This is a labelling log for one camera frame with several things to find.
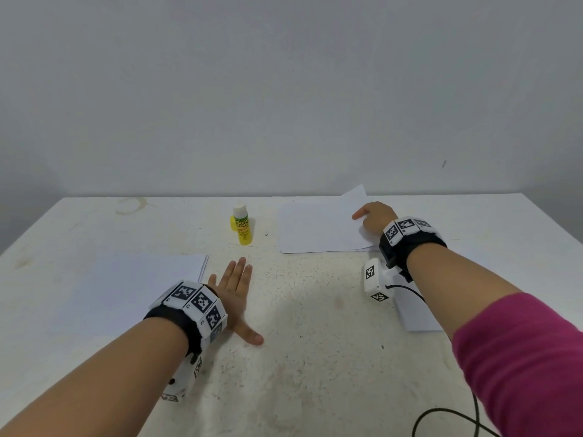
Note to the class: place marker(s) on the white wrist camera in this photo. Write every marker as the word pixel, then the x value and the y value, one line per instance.
pixel 184 377
pixel 378 279

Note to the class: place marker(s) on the yellow glue stick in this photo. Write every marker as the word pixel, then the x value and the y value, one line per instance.
pixel 242 226

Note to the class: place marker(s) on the person's left hand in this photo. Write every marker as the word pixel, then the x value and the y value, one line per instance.
pixel 232 300

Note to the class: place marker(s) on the person's right forearm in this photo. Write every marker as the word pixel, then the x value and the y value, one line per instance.
pixel 460 286

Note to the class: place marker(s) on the stack of white paper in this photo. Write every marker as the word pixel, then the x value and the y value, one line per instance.
pixel 127 291
pixel 414 309

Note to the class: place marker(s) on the pink sleeve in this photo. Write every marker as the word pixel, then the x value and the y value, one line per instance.
pixel 528 368

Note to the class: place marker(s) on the yellow glue cap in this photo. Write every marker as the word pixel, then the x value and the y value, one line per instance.
pixel 233 223

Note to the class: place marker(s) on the black marker wristband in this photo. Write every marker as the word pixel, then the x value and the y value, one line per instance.
pixel 191 316
pixel 412 245

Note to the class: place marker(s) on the glued white paper sheet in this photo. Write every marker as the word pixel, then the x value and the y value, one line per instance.
pixel 319 227

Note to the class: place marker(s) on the person's left forearm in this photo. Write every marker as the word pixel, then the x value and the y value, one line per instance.
pixel 96 391

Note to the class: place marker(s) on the person's right hand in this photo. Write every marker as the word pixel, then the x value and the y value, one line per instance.
pixel 378 218

